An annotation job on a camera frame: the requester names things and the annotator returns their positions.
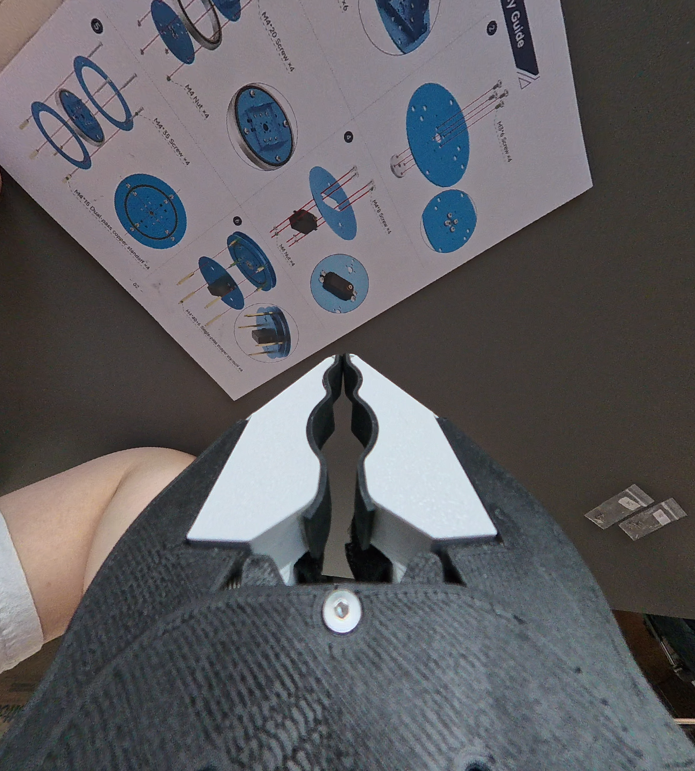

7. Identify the person's right forearm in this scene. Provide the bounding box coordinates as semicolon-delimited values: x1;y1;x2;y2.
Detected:
0;447;199;702

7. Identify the dark desk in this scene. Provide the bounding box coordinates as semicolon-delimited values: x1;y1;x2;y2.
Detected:
0;0;695;624

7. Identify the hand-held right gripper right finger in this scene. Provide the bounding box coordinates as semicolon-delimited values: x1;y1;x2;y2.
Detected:
345;353;500;584

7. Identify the assembly guide sheet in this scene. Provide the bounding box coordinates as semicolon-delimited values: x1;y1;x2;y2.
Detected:
0;0;594;401

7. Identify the small clear screw bag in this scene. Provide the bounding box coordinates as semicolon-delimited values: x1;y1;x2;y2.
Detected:
617;498;688;541
584;483;650;532

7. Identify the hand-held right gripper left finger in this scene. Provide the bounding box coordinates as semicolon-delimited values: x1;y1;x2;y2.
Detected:
185;354;347;585

